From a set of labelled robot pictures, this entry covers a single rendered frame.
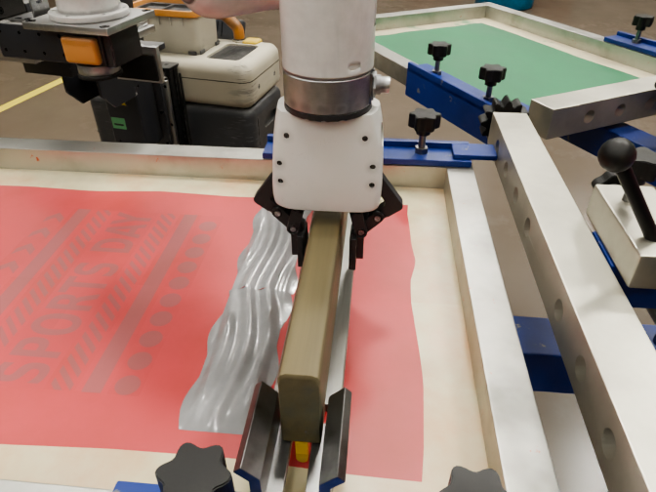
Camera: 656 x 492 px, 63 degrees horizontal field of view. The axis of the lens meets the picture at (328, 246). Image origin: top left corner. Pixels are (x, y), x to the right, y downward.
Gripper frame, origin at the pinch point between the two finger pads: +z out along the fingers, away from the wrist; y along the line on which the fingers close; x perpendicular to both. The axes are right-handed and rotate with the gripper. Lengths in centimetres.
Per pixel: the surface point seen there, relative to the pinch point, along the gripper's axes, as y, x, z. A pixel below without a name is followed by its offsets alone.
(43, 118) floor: 210, -265, 102
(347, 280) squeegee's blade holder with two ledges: -2.1, 1.9, 2.9
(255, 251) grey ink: 9.5, -7.0, 6.4
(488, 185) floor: -64, -202, 102
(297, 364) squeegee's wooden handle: 0.3, 19.2, -3.6
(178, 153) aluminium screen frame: 24.9, -26.1, 3.4
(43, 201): 41.8, -16.4, 6.9
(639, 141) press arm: -53, -52, 10
